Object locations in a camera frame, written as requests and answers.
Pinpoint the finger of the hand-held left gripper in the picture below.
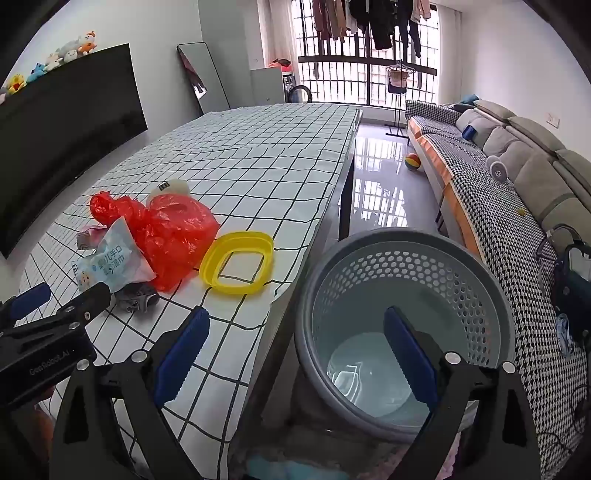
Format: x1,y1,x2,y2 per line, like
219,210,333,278
0,282,52,330
28,281,112,340

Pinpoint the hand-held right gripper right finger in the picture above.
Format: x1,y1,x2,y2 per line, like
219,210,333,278
383,305,543,480

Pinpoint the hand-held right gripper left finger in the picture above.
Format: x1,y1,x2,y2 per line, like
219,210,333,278
50,305,232,480

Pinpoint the pale blue wet wipes packet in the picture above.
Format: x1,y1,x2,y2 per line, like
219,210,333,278
71,217,157,292

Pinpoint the yellow plastic ring frame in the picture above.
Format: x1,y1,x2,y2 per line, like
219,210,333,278
198,232,275,296

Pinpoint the red plastic bag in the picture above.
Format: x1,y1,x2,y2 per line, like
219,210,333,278
89,191,220,292

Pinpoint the grey perforated plastic basket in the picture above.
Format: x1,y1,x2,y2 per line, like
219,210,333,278
294,227,515,444

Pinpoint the grey crumpled cloth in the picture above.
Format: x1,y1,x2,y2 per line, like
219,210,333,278
113,282,160,315

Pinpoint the beige cap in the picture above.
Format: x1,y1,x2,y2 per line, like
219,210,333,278
146,178,191,208

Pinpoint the black television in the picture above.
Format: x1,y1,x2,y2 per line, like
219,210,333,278
0,42,148,259

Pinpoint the grey sofa with checked cover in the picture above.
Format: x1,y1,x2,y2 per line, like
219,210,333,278
405,99,591,480

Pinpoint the dark blue bag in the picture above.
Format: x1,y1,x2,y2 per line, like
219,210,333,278
551,224,591,356

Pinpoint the white black checked tablecloth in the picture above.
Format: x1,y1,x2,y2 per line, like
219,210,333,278
18,102,365,480

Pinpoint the row of plush toys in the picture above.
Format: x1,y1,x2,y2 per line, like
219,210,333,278
0,30,100,104

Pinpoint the grey cabinet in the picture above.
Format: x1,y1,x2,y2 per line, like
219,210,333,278
249,65,287,109

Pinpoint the black clothes rack stand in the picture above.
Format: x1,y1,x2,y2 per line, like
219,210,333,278
385,60,414,137

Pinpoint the barred window grille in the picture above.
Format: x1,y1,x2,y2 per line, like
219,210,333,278
291,0,439,107

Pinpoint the row of hanging clothes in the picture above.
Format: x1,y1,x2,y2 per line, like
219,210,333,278
311,0,432,58

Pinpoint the dark table frame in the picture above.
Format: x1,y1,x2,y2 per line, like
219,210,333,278
318,111,365,245

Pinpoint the black cable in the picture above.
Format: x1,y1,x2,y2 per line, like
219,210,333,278
536,226,561,268

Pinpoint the leaning wall mirror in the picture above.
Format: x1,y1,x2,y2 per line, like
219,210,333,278
177,42,232,116

